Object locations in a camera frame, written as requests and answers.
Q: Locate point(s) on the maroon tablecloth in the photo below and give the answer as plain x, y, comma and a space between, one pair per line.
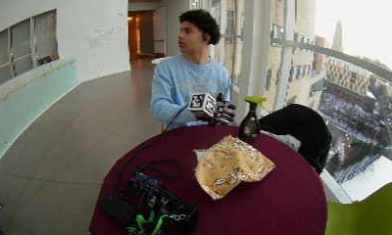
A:
214, 196

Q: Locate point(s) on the black electronics box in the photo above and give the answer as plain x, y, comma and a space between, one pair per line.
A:
162, 202

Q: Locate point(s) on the black power bank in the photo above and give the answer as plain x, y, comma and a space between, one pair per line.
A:
118, 210

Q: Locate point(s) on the white round table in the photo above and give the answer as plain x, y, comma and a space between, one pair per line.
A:
160, 60

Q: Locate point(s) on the the person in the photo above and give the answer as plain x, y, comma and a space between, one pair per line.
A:
183, 81

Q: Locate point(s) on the white railing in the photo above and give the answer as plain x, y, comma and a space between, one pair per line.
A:
335, 54

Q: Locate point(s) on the dark spray bottle green trigger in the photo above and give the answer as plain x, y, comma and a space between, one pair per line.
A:
249, 122

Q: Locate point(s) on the green chair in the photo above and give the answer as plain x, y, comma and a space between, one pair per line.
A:
365, 213

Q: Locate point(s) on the black jacket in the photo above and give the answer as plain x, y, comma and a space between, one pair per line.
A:
303, 132

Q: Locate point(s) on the white marker cube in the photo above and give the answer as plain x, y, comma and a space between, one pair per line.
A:
203, 103

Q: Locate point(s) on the wooden handrail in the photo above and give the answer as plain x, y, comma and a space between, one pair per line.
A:
28, 83

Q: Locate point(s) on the black earbud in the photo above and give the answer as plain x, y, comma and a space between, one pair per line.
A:
204, 38

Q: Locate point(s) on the yellow floral cloth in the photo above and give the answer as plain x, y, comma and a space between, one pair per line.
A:
231, 165

